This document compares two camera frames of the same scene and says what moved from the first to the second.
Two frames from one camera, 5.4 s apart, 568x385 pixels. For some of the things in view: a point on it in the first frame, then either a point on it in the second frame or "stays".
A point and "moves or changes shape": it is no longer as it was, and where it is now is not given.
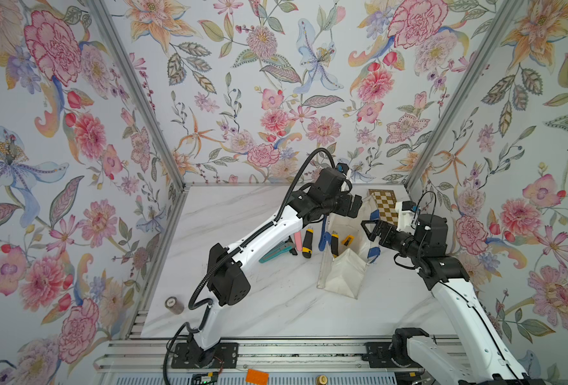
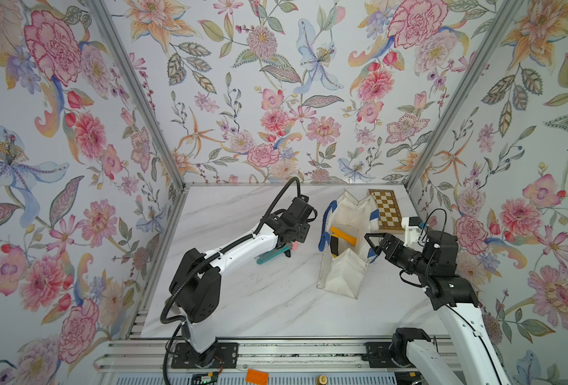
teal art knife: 277,251 stays
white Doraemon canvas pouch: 346,252 stays
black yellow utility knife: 334,245 stays
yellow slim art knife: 347,241 moves or changes shape
